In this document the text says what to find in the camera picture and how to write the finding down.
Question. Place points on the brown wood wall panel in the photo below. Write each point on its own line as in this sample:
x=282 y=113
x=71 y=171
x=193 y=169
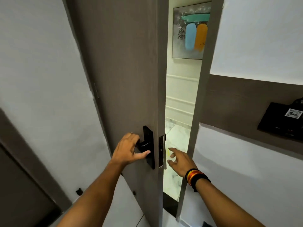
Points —
x=236 y=108

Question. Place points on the person's right thumb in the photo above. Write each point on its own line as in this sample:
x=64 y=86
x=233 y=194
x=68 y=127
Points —
x=171 y=161

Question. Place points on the dark brown door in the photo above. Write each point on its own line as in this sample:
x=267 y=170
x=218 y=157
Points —
x=21 y=186

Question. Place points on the silver door latch plate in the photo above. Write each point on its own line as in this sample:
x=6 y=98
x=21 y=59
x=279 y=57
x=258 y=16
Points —
x=161 y=151

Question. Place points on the black wrist band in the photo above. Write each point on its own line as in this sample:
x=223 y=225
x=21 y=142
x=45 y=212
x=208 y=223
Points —
x=201 y=180

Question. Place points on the person's left forearm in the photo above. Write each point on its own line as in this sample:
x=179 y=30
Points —
x=99 y=196

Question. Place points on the black wall door stopper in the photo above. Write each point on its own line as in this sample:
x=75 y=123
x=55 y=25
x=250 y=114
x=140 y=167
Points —
x=79 y=191

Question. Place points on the person's right hand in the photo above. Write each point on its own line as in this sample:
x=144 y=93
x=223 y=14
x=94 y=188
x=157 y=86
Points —
x=183 y=164

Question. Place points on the person's left hand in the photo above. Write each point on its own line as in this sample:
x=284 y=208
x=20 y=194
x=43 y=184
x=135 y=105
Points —
x=124 y=150

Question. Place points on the grey-brown door frame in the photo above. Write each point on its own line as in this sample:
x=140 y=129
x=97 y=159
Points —
x=204 y=80

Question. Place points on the person's right forearm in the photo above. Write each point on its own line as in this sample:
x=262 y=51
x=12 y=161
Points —
x=227 y=205

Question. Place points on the framed abstract painting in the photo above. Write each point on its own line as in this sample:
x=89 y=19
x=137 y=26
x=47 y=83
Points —
x=191 y=33

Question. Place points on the grey-brown wooden door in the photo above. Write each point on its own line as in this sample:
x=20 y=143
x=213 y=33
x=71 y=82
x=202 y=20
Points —
x=118 y=68

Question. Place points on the black box with white label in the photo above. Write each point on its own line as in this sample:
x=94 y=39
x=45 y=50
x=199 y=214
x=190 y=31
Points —
x=279 y=122

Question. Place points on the person's left thumb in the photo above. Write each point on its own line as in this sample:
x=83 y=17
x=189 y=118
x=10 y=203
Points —
x=142 y=153

